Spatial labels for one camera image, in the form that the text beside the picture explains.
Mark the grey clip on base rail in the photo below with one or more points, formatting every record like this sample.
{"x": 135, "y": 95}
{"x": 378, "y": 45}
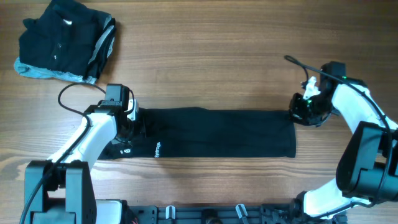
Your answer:
{"x": 170, "y": 212}

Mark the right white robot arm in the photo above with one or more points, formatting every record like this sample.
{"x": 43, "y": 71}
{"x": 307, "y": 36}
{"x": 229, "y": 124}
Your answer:
{"x": 366, "y": 174}

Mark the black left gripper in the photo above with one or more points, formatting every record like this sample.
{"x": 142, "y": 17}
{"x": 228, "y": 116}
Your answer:
{"x": 140, "y": 134}

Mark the folded black grey-trimmed garment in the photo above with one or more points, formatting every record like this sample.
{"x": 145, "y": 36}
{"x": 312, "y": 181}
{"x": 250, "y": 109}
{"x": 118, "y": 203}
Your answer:
{"x": 103, "y": 49}

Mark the dark green polo shirt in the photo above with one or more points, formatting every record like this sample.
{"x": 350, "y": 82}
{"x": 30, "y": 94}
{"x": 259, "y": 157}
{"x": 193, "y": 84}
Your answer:
{"x": 199, "y": 132}

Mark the folded light blue garment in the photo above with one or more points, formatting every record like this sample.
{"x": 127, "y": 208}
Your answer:
{"x": 30, "y": 71}

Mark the folded black polo shirt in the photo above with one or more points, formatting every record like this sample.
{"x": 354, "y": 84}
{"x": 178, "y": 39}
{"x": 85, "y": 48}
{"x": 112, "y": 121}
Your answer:
{"x": 63, "y": 38}

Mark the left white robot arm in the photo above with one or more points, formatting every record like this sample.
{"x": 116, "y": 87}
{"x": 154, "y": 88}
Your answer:
{"x": 59, "y": 189}

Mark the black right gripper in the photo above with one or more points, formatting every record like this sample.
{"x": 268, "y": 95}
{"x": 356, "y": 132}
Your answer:
{"x": 298, "y": 112}

